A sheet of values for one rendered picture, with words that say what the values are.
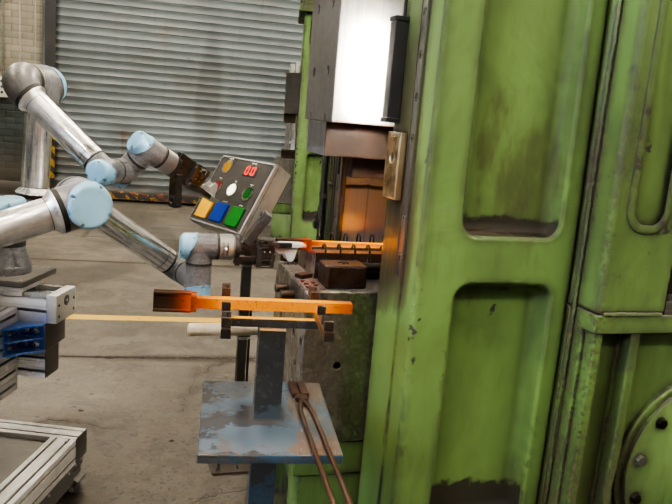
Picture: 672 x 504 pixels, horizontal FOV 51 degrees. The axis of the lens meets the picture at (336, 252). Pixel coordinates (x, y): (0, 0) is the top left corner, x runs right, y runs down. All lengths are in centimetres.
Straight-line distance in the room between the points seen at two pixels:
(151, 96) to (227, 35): 130
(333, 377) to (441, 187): 64
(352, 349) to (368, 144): 58
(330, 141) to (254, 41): 804
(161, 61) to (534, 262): 848
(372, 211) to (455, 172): 69
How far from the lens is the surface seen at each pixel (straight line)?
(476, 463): 205
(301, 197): 694
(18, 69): 237
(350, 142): 203
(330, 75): 201
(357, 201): 234
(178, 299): 159
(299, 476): 213
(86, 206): 186
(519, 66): 185
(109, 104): 1002
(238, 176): 262
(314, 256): 206
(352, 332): 199
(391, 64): 186
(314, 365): 199
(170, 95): 996
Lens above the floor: 138
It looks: 11 degrees down
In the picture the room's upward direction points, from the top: 5 degrees clockwise
